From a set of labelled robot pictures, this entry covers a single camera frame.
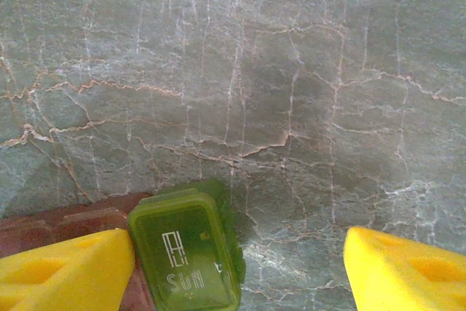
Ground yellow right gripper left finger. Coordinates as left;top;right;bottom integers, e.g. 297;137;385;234
0;228;134;311

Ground green pill container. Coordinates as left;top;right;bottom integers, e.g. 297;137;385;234
127;178;245;311

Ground red pill organizer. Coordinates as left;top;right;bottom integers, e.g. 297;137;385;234
0;192;156;311

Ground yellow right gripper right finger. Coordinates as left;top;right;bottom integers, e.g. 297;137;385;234
344;226;466;311

